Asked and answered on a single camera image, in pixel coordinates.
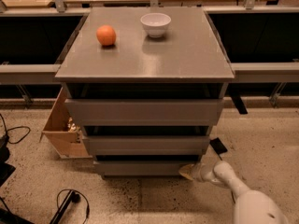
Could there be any grey middle drawer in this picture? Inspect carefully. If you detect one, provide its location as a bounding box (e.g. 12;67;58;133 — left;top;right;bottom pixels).
83;126;209;155

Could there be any grey drawer cabinet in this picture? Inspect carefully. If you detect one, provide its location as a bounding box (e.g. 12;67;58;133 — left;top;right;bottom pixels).
54;6;235;180

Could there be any grey drawer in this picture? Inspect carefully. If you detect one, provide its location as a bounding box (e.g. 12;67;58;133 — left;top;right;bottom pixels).
65;99;224;126
83;126;209;155
93;155;200;176

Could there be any black power adapter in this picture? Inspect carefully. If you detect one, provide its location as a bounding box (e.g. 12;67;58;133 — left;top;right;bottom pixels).
210;138;228;155

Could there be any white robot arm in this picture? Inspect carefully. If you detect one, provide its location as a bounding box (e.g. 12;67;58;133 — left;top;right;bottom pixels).
179;161;289;224

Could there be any black looped cable left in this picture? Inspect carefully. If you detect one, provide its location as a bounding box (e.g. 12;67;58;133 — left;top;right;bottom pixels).
0;112;32;145

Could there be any grey metal rail left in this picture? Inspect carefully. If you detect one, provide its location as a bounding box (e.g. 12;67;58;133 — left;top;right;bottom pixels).
0;64;60;85

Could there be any orange fruit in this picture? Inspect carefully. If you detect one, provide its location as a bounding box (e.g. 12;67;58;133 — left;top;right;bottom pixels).
96;25;116;46

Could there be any grey metal rail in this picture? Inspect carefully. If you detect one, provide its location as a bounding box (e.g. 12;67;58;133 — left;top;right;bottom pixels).
0;64;60;85
231;63;299;83

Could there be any white ceramic bowl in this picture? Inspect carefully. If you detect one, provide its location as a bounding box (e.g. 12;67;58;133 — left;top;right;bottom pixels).
140;13;171;37

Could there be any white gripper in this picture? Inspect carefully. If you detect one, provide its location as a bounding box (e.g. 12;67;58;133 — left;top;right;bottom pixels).
178;163;215;182

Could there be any grey bottom drawer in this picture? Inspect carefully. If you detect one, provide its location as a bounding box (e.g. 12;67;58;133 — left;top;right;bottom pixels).
93;155;200;176

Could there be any black stand with cable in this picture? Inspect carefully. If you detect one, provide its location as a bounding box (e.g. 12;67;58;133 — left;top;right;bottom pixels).
50;189;90;224

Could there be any cardboard box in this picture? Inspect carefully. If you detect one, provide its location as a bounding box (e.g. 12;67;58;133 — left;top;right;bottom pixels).
42;89;90;159

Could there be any grey top drawer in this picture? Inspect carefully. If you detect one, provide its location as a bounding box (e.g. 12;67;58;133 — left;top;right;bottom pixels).
65;99;224;126

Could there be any grey metal rail right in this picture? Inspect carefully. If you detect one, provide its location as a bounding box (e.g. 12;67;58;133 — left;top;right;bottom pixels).
231;63;299;83

